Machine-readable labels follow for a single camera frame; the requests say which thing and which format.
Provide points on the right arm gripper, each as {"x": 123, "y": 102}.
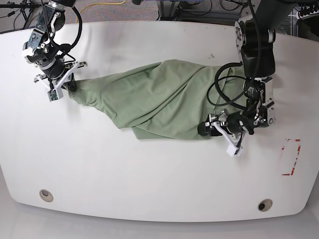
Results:
{"x": 60, "y": 75}

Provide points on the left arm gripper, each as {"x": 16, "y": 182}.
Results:
{"x": 226, "y": 125}

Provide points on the green polo shirt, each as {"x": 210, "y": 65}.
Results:
{"x": 168, "y": 99}

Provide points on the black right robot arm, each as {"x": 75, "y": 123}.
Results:
{"x": 53, "y": 59}

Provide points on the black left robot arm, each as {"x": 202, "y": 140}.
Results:
{"x": 254, "y": 41}

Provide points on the red tape rectangle marker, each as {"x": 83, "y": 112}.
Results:
{"x": 289, "y": 155}

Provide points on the black tripod legs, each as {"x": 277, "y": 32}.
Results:
{"x": 18, "y": 15}

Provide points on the white power strip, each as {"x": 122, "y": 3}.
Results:
{"x": 306, "y": 12}

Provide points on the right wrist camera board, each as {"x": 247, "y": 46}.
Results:
{"x": 53, "y": 95}

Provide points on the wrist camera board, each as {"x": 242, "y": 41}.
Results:
{"x": 237, "y": 151}
{"x": 53, "y": 95}

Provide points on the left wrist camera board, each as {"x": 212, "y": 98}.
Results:
{"x": 237, "y": 151}

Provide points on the right table cable grommet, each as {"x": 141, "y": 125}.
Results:
{"x": 265, "y": 205}

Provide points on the table cable grommet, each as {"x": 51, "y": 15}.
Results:
{"x": 265, "y": 205}
{"x": 46, "y": 195}

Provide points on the left table cable grommet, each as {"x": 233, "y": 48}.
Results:
{"x": 46, "y": 195}

